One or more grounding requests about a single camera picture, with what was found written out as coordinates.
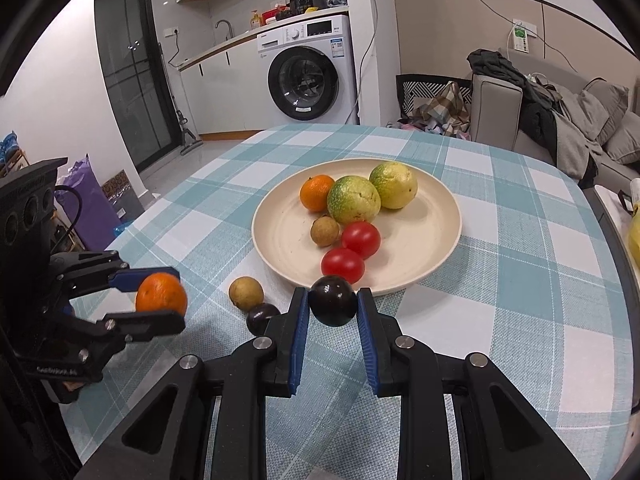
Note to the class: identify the red tomato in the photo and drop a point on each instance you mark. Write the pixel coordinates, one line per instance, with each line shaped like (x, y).
(361, 237)
(342, 265)

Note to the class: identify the metal faucet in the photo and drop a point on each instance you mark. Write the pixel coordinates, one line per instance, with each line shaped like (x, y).
(225, 27)

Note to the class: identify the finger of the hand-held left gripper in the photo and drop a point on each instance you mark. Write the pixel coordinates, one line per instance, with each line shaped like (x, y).
(150, 324)
(125, 279)

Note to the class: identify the yellow packet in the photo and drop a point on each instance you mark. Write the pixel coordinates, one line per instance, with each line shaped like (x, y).
(635, 235)

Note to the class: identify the dark purple round fruit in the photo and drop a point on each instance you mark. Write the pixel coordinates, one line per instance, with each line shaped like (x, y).
(260, 319)
(332, 301)

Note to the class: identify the patterned box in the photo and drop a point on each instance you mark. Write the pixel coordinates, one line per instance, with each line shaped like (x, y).
(122, 195)

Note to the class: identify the white side table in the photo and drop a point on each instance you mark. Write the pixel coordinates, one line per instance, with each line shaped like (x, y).
(612, 210)

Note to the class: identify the white kitchen cabinet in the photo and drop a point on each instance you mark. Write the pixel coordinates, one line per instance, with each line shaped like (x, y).
(220, 95)

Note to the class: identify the red box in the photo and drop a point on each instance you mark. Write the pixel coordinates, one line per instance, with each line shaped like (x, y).
(274, 14)

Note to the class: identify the yellow bottle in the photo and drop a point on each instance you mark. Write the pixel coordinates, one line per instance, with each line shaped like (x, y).
(256, 21)

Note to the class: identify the cream round plate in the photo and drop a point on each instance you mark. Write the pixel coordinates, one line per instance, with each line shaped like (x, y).
(285, 240)

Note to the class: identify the black rice cooker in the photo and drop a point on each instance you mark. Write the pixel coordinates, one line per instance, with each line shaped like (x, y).
(307, 1)

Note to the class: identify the grey sofa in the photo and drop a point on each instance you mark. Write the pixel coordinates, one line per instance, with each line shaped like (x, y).
(495, 110)

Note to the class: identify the purple bag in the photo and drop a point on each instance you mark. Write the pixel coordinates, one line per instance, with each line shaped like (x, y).
(90, 200)

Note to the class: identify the grey cushion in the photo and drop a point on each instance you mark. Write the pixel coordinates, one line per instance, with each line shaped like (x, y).
(607, 105)
(627, 140)

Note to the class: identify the plaid cloth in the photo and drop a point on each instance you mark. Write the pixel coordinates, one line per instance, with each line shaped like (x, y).
(445, 107)

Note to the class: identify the yellow-green round fruit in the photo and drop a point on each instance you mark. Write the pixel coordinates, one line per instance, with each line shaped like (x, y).
(352, 200)
(395, 185)

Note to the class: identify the upright vacuum cleaner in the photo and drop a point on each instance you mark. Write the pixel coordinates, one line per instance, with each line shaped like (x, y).
(190, 142)

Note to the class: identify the black glass door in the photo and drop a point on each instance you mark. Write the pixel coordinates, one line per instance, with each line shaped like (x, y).
(130, 85)

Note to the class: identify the blue checked tablecloth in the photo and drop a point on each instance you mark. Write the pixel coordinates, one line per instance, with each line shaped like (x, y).
(525, 285)

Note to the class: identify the white washing machine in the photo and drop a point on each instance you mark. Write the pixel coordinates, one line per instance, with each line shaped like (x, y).
(330, 35)

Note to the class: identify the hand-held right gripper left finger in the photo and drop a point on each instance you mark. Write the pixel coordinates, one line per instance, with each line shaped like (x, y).
(299, 345)

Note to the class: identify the brown longan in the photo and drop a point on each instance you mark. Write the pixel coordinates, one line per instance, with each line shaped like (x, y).
(246, 293)
(325, 231)

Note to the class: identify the grey garment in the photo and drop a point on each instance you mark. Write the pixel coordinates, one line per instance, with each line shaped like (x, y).
(575, 130)

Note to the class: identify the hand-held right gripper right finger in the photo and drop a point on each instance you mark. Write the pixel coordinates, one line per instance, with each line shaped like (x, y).
(369, 345)

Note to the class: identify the dark clothes pile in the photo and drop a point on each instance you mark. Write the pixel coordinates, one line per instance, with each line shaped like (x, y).
(542, 120)

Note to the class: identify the orange mandarin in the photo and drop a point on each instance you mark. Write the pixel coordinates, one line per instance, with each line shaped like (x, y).
(316, 194)
(161, 300)

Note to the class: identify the black patterned basket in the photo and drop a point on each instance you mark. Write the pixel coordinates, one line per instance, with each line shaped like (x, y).
(410, 92)

